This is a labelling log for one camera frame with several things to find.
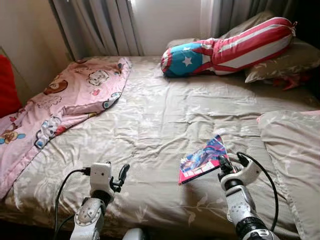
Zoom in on colourful manga book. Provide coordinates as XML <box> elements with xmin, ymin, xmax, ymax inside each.
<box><xmin>178</xmin><ymin>134</ymin><xmax>229</xmax><ymax>185</ymax></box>

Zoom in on pink cartoon print blanket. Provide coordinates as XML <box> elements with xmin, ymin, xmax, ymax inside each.
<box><xmin>0</xmin><ymin>56</ymin><xmax>132</xmax><ymax>199</ymax></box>

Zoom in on grey left robot leg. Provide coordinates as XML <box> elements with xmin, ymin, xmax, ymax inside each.
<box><xmin>122</xmin><ymin>227</ymin><xmax>149</xmax><ymax>240</ymax></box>

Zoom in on folded grey floral duvet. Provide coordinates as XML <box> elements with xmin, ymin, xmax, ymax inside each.
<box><xmin>257</xmin><ymin>110</ymin><xmax>320</xmax><ymax>240</ymax></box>

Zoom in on red cloth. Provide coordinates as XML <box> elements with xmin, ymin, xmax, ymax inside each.
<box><xmin>267</xmin><ymin>74</ymin><xmax>314</xmax><ymax>91</ymax></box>

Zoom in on stars and stripes bolster pillow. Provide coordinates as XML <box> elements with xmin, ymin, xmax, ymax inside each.
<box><xmin>160</xmin><ymin>17</ymin><xmax>296</xmax><ymax>79</ymax></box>

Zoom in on plain grey-beige pillow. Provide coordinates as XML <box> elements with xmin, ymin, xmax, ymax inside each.
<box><xmin>220</xmin><ymin>11</ymin><xmax>281</xmax><ymax>39</ymax></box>

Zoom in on large red cushion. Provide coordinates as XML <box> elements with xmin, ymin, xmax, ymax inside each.
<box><xmin>0</xmin><ymin>54</ymin><xmax>24</xmax><ymax>119</ymax></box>

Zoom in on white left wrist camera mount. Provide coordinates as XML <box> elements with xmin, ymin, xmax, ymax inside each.
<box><xmin>90</xmin><ymin>162</ymin><xmax>112</xmax><ymax>194</ymax></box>

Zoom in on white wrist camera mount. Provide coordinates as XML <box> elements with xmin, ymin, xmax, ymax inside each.
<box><xmin>90</xmin><ymin>162</ymin><xmax>112</xmax><ymax>194</ymax></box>
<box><xmin>232</xmin><ymin>157</ymin><xmax>261</xmax><ymax>184</ymax></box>

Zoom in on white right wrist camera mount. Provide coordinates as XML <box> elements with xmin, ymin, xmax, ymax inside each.
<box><xmin>232</xmin><ymin>157</ymin><xmax>261</xmax><ymax>184</ymax></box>

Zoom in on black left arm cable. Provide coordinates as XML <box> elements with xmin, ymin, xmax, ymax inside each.
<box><xmin>54</xmin><ymin>168</ymin><xmax>92</xmax><ymax>237</ymax></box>

